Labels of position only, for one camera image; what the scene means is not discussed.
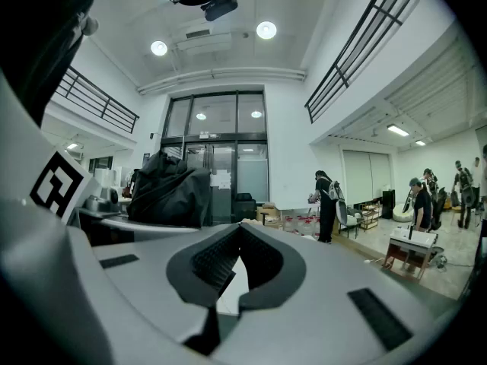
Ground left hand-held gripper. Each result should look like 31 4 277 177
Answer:
0 68 202 365

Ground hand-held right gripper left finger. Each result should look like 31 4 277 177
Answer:
93 222 242 344

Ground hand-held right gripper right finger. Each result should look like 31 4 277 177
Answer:
237 222 457 361

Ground black cloth item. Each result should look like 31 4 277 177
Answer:
126 150 213 228

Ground wooden shelf rack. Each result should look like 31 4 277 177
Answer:
358 202 380 232

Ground white papers on door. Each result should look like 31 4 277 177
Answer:
211 169 233 189

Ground cardboard box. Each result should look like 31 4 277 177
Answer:
256 202 285 228

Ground white backpack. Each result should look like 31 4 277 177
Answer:
328 179 345 205

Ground black office chair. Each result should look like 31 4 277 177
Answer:
232 192 258 224

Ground small white wooden-legged table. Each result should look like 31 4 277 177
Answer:
381 228 439 281

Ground black cabinet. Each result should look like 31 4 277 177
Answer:
381 189 397 220

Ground white beanbag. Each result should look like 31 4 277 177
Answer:
391 202 414 224

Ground black-framed glass entrance door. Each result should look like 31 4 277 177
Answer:
161 90 270 226

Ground white roller blinds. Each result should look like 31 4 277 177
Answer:
341 149 393 205

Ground short black balcony railing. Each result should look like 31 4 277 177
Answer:
56 65 140 135

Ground white ceiling pipes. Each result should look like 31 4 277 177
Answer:
137 68 307 95

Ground white ceiling air conditioner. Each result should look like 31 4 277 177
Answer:
173 28 234 56

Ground person's black shirt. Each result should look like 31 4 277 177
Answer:
0 0 110 129

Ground long black balcony railing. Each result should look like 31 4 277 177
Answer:
304 0 424 125

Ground black head camera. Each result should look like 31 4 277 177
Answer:
200 0 239 22

